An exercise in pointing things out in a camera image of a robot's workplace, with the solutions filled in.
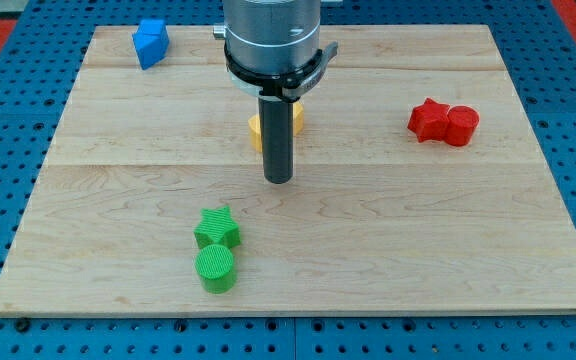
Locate blue block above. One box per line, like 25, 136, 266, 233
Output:
132, 19, 169, 70

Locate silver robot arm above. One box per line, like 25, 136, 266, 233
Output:
222, 0, 338, 103

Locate green star block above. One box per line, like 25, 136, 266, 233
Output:
194, 206, 241, 249

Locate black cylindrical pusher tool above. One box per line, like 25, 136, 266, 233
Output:
258, 99, 293, 184

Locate wooden board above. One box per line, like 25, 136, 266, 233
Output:
0, 25, 576, 318

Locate green cylinder block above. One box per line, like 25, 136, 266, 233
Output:
195, 244, 237, 294

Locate yellow block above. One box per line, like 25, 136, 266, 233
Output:
248, 102, 304, 153

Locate red cylinder block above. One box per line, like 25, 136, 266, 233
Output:
444, 106, 480, 147

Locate red star block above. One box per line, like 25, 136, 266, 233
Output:
407, 98, 450, 142

